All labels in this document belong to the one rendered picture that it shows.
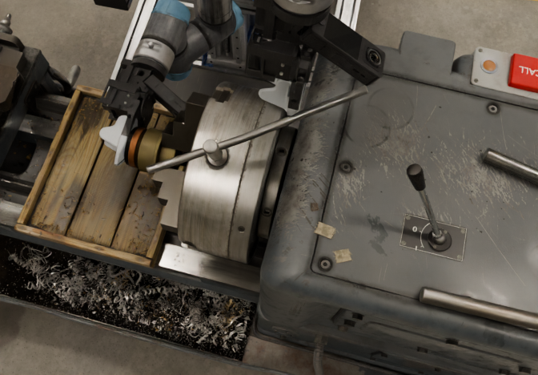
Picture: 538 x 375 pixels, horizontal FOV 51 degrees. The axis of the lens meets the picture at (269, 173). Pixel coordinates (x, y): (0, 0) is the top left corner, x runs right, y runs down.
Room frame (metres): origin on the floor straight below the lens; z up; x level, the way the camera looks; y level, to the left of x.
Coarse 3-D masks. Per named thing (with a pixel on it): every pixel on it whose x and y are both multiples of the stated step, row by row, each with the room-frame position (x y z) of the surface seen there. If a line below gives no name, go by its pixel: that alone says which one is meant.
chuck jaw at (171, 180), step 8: (168, 168) 0.38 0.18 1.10; (160, 176) 0.36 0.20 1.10; (168, 176) 0.36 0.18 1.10; (176, 176) 0.36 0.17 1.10; (160, 184) 0.35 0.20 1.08; (168, 184) 0.34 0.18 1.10; (176, 184) 0.35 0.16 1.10; (160, 192) 0.33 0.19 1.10; (168, 192) 0.33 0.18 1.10; (176, 192) 0.33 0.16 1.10; (160, 200) 0.32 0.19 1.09; (168, 200) 0.31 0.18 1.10; (176, 200) 0.32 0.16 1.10; (168, 208) 0.30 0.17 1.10; (176, 208) 0.30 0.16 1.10; (168, 216) 0.28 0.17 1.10; (176, 216) 0.29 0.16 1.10; (168, 224) 0.27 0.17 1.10; (176, 224) 0.27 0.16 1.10; (176, 232) 0.27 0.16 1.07
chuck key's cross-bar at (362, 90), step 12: (348, 96) 0.39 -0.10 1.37; (312, 108) 0.38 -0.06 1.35; (324, 108) 0.38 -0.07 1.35; (276, 120) 0.37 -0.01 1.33; (288, 120) 0.37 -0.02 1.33; (252, 132) 0.35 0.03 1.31; (264, 132) 0.35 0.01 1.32; (228, 144) 0.34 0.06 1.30; (180, 156) 0.32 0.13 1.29; (192, 156) 0.32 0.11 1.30; (156, 168) 0.30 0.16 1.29
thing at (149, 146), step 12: (132, 132) 0.44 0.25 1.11; (144, 132) 0.44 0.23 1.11; (156, 132) 0.44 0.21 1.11; (132, 144) 0.41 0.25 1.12; (144, 144) 0.41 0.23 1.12; (156, 144) 0.41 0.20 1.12; (132, 156) 0.39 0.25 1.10; (144, 156) 0.39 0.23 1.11; (156, 156) 0.39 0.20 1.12; (168, 156) 0.40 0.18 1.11; (144, 168) 0.38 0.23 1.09
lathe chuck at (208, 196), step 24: (240, 96) 0.47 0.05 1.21; (216, 120) 0.41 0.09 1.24; (240, 120) 0.41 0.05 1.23; (192, 144) 0.37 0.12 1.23; (240, 144) 0.37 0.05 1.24; (192, 168) 0.33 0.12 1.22; (216, 168) 0.33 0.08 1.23; (240, 168) 0.33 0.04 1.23; (192, 192) 0.30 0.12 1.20; (216, 192) 0.30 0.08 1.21; (192, 216) 0.27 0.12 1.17; (216, 216) 0.27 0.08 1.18; (192, 240) 0.24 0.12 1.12; (216, 240) 0.24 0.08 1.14
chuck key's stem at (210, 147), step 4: (208, 140) 0.34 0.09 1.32; (212, 140) 0.34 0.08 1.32; (204, 144) 0.33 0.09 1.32; (208, 144) 0.33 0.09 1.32; (212, 144) 0.33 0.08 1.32; (216, 144) 0.33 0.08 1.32; (204, 148) 0.33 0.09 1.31; (208, 148) 0.33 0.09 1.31; (212, 148) 0.33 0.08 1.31; (216, 148) 0.33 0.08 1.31; (208, 152) 0.32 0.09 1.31; (212, 152) 0.32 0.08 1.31; (216, 152) 0.32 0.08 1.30; (220, 152) 0.34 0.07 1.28; (212, 156) 0.32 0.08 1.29; (216, 156) 0.33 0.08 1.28; (220, 156) 0.34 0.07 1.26; (216, 160) 0.34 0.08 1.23
